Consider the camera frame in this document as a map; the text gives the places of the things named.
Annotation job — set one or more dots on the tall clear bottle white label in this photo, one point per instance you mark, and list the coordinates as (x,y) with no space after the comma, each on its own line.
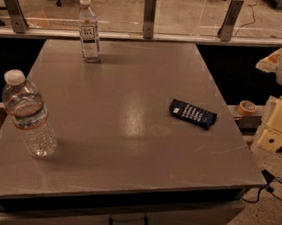
(88,30)

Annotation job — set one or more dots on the clear water bottle red label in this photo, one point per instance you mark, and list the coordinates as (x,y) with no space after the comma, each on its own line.
(24,103)

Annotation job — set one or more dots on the orange masking tape roll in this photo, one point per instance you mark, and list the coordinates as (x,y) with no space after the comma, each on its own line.
(246,108)

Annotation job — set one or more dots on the right metal glass bracket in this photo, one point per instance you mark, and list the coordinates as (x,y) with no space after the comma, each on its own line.
(226,30)

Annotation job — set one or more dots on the metal glass bracket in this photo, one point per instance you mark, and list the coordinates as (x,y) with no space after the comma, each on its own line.
(18,22)
(226,30)
(149,18)

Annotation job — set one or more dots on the middle metal glass bracket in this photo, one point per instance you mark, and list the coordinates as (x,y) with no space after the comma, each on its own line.
(149,18)

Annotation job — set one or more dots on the grey drawer with black handle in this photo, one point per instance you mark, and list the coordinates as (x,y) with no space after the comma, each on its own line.
(218,213)

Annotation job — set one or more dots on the left metal glass bracket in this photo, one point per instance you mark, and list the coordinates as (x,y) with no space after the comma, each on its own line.
(18,22)

